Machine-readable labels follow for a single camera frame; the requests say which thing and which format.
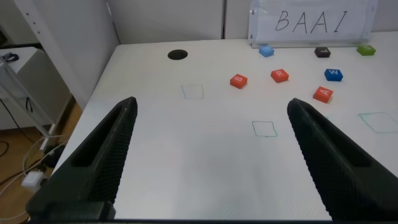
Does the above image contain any black table cable hole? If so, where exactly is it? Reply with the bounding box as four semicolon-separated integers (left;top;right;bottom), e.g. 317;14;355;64
167;49;189;61

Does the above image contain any white perforated partition post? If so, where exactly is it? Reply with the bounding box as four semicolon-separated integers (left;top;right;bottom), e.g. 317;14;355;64
14;0;90;110

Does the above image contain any black power plug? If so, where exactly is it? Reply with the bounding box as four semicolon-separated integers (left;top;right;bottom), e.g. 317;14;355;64
43;144;66;169

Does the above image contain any white side cabinet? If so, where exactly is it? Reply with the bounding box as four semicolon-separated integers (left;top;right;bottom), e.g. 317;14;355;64
0;46;73;131

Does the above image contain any orange letter B block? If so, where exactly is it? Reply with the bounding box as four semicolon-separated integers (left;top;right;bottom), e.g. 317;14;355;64
229;73;249;90

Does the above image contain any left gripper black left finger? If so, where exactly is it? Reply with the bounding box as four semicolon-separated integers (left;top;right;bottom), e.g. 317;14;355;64
25;96;139;222

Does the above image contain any orange letter R block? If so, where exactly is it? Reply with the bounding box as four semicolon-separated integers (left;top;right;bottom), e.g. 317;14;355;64
270;68;290;84

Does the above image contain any blue letter W block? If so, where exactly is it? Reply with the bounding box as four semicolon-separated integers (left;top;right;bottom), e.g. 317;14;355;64
323;68;344;82

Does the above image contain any BAAI sign in acrylic holder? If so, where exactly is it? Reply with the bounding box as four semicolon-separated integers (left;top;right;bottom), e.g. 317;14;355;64
248;0;379;49

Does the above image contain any orange letter A block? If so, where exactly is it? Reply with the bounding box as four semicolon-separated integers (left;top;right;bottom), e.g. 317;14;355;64
312;86;334;104

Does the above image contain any small black object on cabinet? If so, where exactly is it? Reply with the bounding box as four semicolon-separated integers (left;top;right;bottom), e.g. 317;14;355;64
1;52;20;63

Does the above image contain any black letter L block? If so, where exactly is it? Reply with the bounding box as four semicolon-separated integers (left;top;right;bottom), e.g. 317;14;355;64
314;47;331;58

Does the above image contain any green letter S block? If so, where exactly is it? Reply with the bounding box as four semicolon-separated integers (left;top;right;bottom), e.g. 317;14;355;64
356;45;377;57

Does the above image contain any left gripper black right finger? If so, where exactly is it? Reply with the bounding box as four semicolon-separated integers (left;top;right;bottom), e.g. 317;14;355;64
286;97;398;222

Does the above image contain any light blue letter block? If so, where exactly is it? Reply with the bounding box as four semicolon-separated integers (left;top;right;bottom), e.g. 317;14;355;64
258;45;275;58

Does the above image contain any white power adapter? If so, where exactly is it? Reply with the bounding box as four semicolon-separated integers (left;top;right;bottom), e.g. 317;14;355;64
21;170;45;189

